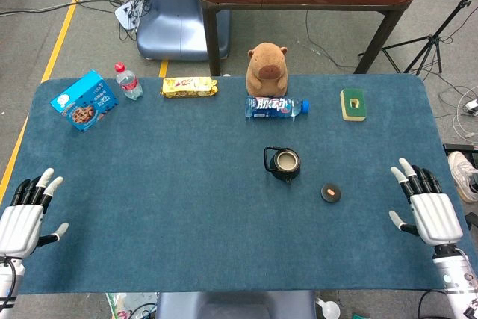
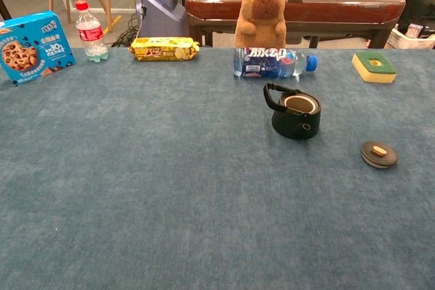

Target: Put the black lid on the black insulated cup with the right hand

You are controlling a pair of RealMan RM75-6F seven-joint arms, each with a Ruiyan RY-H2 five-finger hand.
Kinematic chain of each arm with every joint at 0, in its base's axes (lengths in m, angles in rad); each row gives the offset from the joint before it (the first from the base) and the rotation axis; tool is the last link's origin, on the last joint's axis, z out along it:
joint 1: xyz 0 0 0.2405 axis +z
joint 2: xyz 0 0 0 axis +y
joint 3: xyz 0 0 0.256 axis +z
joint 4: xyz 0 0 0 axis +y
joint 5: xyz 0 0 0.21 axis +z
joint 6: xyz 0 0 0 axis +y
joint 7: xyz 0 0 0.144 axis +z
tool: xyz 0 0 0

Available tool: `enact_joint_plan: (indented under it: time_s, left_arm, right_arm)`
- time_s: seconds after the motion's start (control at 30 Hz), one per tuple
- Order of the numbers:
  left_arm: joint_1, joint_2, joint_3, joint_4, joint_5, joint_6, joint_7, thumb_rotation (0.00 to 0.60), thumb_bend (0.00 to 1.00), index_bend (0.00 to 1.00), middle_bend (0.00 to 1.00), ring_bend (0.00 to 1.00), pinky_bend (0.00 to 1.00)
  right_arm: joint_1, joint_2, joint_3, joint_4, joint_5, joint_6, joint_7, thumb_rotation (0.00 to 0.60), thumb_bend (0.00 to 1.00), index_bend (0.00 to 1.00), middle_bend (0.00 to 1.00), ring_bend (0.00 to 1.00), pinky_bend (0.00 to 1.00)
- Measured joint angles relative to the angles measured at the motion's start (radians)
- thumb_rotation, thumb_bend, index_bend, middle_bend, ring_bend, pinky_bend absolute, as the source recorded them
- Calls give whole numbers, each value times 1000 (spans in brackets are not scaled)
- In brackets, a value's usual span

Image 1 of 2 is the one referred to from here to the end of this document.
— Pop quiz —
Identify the black teapot lid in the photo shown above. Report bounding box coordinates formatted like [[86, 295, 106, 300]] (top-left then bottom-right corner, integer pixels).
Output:
[[320, 182, 341, 204]]

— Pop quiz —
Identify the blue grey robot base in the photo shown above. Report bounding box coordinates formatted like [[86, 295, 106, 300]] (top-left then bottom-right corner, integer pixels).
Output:
[[136, 0, 231, 61]]

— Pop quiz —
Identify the blue robot torso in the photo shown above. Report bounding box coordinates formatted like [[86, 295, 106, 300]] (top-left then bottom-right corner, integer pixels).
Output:
[[155, 291, 317, 319]]

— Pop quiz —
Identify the blue drink bottle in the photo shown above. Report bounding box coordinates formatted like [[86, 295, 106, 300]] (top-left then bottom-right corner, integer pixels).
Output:
[[244, 96, 311, 120]]

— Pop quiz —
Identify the blue cookie box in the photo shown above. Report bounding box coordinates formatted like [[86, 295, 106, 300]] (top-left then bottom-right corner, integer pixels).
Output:
[[50, 69, 120, 133]]

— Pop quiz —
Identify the white plastic scoop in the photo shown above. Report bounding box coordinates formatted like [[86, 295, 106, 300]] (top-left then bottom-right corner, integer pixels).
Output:
[[315, 297, 341, 319]]

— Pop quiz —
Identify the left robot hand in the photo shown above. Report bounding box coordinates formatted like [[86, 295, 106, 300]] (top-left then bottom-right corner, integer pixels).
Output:
[[0, 167, 70, 259]]

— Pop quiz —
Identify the brown capybara plush toy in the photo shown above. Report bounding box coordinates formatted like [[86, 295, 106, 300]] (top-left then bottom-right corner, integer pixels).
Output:
[[245, 42, 289, 96]]

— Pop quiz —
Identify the black foot pedal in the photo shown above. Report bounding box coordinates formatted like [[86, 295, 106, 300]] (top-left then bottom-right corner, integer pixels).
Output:
[[442, 143, 478, 156]]

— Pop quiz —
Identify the black teapot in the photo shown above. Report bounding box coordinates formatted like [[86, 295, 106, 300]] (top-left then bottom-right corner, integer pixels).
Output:
[[263, 146, 302, 185]]

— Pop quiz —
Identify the white power strip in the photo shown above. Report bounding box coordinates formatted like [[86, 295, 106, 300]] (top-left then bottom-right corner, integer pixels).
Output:
[[114, 0, 145, 31]]

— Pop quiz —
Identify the black tripod stand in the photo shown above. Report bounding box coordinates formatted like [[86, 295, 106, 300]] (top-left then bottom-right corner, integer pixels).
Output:
[[358, 0, 478, 76]]

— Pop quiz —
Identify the red cap water bottle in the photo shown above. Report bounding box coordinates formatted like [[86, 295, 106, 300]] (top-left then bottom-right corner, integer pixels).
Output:
[[114, 61, 144, 102]]

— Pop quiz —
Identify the yellow biscuit packet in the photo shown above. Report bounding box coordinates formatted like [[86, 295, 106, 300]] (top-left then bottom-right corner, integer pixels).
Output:
[[160, 76, 219, 99]]

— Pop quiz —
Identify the white sneaker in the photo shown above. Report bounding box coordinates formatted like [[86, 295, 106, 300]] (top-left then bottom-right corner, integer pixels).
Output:
[[447, 150, 478, 204]]

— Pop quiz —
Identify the blue table mat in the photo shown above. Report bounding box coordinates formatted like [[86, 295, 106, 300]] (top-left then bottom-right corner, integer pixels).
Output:
[[0, 73, 473, 295]]

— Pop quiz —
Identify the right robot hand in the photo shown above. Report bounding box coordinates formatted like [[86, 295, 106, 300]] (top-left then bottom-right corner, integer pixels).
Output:
[[388, 157, 465, 248]]

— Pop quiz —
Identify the green yellow sponge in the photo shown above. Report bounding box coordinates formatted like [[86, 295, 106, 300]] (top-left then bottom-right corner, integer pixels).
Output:
[[339, 88, 367, 123]]

